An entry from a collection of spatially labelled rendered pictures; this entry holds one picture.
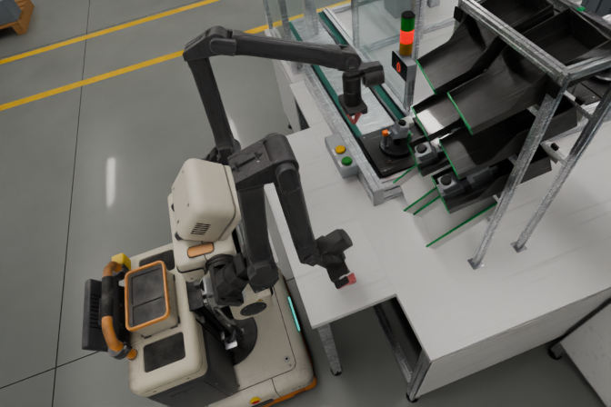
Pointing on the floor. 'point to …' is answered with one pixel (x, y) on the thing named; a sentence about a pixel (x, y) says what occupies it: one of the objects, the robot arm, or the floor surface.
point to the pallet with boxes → (15, 13)
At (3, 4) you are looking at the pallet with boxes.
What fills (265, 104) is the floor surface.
